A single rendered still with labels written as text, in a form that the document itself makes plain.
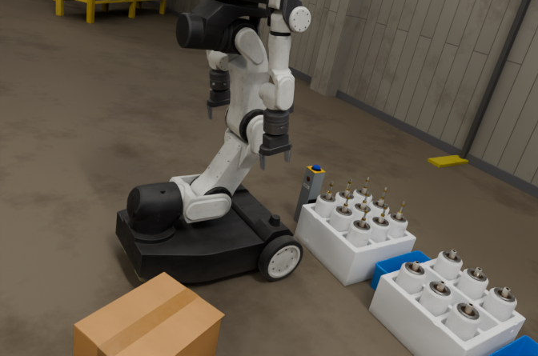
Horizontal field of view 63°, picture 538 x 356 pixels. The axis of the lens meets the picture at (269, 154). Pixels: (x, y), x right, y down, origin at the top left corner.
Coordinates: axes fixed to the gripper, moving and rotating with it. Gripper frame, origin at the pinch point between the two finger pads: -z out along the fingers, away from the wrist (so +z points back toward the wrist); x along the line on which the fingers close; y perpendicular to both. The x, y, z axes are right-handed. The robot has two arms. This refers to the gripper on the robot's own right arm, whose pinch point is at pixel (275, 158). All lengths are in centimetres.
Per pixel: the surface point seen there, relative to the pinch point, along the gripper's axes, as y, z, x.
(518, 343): -73, -63, 61
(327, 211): 11, -44, 38
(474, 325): -66, -44, 35
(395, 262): -19, -60, 54
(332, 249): -3, -53, 30
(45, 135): 161, -39, -56
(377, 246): -16, -49, 44
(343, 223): 0, -43, 37
